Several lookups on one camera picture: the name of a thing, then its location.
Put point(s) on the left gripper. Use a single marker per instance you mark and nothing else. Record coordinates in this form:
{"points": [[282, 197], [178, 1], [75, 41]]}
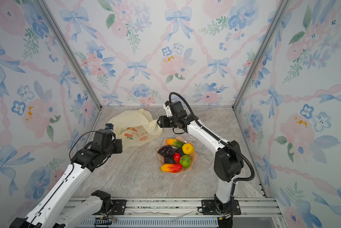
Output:
{"points": [[119, 143]]}

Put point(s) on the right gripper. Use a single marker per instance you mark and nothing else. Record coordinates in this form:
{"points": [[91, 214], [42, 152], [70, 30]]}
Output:
{"points": [[164, 122]]}

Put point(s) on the yellow orange fruit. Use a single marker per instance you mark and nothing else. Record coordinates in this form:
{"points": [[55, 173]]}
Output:
{"points": [[188, 149]]}

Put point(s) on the yellow plastic bag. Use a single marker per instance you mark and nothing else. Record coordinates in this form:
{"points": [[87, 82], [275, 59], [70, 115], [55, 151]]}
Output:
{"points": [[135, 128]]}

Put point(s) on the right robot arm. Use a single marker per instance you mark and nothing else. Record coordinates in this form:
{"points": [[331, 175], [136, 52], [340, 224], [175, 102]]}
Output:
{"points": [[228, 162]]}

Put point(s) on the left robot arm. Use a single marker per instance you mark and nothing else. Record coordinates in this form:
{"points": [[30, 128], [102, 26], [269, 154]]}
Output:
{"points": [[48, 213]]}

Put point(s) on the green-orange mango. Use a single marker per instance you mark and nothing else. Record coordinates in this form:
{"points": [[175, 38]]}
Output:
{"points": [[175, 143]]}

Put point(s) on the purple grape bunch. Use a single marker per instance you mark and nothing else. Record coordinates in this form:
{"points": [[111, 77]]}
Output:
{"points": [[167, 151]]}

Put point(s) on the red apple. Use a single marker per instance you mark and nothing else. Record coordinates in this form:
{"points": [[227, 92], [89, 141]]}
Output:
{"points": [[177, 158]]}

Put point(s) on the dark avocado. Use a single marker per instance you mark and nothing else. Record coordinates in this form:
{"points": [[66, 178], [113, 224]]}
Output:
{"points": [[169, 160]]}

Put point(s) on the pink scalloped fruit plate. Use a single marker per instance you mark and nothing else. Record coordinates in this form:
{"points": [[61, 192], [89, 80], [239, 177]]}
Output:
{"points": [[193, 156]]}

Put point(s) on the green custard apple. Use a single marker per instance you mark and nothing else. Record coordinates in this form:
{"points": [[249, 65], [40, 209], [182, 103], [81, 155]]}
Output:
{"points": [[185, 161]]}

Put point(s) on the red-yellow mango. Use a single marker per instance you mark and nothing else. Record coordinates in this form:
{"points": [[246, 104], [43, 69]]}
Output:
{"points": [[171, 168]]}

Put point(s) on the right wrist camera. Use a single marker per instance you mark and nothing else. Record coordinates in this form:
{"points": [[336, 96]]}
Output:
{"points": [[167, 109]]}

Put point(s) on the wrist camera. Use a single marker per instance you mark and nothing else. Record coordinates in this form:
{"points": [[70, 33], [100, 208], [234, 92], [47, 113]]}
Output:
{"points": [[167, 109], [109, 126]]}

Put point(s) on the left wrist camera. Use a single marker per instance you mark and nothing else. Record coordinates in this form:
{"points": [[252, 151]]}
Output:
{"points": [[109, 126]]}

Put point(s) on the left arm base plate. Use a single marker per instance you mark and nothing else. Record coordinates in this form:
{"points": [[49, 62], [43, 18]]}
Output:
{"points": [[117, 207]]}

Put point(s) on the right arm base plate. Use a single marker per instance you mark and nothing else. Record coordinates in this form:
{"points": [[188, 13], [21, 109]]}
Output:
{"points": [[215, 207]]}

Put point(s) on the left aluminium corner post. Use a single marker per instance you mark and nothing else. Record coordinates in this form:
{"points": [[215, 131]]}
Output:
{"points": [[53, 25]]}

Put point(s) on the aluminium corner post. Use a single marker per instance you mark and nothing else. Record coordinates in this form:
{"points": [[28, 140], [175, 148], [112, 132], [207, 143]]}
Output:
{"points": [[53, 25], [262, 50]]}

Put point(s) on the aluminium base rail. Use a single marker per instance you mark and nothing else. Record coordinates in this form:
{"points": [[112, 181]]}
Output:
{"points": [[183, 213]]}

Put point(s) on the right aluminium corner post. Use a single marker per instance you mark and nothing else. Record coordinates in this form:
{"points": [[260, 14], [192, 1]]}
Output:
{"points": [[262, 50]]}

